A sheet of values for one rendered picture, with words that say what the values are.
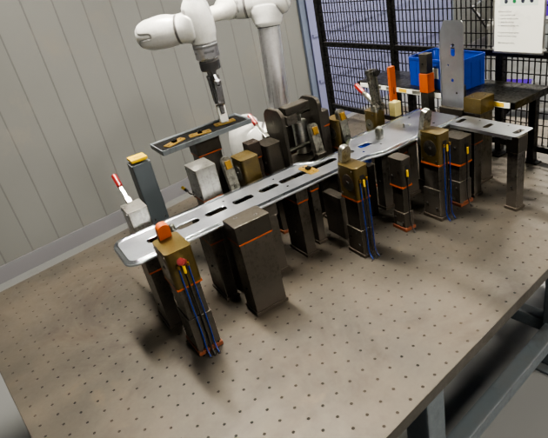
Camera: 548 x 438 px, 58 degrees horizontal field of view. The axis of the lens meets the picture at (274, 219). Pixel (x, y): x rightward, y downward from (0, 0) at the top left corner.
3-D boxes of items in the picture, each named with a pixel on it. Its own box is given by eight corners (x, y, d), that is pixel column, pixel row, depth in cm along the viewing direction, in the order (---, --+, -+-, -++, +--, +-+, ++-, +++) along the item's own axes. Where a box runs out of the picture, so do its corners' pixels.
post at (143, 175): (168, 270, 193) (131, 168, 172) (162, 262, 199) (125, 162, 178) (185, 262, 196) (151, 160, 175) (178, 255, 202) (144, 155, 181)
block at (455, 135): (466, 210, 188) (465, 141, 175) (442, 202, 198) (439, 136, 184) (479, 203, 191) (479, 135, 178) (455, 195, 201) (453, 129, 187)
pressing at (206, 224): (130, 274, 139) (129, 269, 138) (110, 245, 157) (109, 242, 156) (464, 118, 193) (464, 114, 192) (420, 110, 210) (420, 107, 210)
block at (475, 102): (480, 184, 203) (480, 99, 186) (464, 180, 210) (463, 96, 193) (493, 177, 206) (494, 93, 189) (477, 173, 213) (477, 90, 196)
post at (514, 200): (516, 211, 180) (518, 137, 167) (504, 208, 184) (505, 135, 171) (524, 206, 182) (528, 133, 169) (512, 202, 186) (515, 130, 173)
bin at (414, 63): (457, 93, 207) (457, 62, 201) (409, 84, 233) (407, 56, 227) (486, 82, 212) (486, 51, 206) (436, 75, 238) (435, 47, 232)
